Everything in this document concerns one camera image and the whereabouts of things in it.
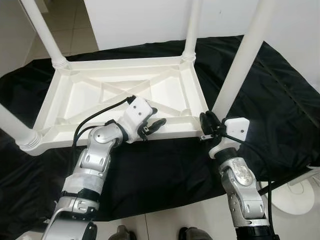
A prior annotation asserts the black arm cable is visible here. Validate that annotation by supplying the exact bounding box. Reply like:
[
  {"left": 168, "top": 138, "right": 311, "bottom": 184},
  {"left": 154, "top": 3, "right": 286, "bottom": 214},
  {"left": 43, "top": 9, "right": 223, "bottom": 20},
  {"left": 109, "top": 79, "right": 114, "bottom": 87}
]
[
  {"left": 72, "top": 95, "right": 137, "bottom": 161},
  {"left": 220, "top": 132, "right": 273, "bottom": 240}
]

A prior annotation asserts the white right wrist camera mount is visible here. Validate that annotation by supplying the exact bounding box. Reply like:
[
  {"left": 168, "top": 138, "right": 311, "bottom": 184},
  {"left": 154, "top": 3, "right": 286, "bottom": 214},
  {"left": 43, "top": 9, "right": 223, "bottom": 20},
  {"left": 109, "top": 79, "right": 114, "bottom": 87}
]
[{"left": 209, "top": 117, "right": 251, "bottom": 160}]

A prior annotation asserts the grey robot left foot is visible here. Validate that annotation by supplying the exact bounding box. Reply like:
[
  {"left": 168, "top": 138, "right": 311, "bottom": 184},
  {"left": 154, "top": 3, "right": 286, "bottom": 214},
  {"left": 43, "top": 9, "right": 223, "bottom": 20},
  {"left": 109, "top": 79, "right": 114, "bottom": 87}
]
[{"left": 110, "top": 225, "right": 133, "bottom": 240}]

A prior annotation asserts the grey robot right foot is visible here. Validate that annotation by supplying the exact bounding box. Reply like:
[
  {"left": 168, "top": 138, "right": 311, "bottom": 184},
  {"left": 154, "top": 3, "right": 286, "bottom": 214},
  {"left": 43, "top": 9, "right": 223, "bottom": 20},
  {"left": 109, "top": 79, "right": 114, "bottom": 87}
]
[{"left": 179, "top": 226, "right": 213, "bottom": 240}]

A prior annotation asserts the grey robot foot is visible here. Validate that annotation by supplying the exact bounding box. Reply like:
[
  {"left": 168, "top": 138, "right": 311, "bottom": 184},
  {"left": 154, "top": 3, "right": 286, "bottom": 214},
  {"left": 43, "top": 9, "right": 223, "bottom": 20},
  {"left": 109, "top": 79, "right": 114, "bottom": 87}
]
[
  {"left": 110, "top": 225, "right": 133, "bottom": 240},
  {"left": 179, "top": 226, "right": 213, "bottom": 240}
]

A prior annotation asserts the black cloth table cover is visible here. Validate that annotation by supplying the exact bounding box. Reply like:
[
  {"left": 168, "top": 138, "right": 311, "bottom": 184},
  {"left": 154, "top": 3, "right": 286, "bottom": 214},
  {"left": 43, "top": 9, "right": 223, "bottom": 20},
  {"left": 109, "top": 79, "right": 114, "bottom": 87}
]
[{"left": 0, "top": 35, "right": 320, "bottom": 238}]

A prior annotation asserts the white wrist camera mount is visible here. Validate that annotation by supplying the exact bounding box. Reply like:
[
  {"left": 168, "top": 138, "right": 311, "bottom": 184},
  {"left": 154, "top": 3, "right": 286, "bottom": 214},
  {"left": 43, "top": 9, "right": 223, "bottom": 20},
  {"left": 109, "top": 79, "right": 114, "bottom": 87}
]
[
  {"left": 209, "top": 117, "right": 251, "bottom": 160},
  {"left": 120, "top": 97, "right": 153, "bottom": 141}
]

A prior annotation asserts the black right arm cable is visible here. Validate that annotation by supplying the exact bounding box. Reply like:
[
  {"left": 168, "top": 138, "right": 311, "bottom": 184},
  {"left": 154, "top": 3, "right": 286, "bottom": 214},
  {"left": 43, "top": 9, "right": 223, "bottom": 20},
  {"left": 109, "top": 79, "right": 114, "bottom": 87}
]
[{"left": 220, "top": 132, "right": 273, "bottom": 240}]

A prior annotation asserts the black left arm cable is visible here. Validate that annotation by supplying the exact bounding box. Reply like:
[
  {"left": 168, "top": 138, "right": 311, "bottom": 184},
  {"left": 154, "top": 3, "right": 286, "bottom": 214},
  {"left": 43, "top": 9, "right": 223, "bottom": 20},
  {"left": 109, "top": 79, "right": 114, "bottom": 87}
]
[{"left": 72, "top": 95, "right": 137, "bottom": 161}]

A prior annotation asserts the white plastic table top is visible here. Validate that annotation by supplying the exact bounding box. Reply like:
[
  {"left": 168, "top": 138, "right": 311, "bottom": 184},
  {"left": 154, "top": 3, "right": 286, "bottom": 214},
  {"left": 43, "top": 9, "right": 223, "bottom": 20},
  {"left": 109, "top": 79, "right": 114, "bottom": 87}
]
[{"left": 17, "top": 54, "right": 211, "bottom": 157}]

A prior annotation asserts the black metal table leg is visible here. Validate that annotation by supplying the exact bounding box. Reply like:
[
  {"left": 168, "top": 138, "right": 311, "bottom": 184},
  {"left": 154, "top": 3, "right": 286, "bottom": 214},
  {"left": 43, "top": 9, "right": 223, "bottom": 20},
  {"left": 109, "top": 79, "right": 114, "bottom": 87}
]
[{"left": 257, "top": 181, "right": 276, "bottom": 197}]

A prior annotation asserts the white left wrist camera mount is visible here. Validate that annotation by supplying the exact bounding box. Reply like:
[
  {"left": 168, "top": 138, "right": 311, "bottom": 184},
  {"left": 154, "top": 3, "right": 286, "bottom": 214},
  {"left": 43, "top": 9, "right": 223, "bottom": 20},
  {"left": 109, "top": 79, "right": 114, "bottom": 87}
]
[{"left": 120, "top": 97, "right": 153, "bottom": 141}]

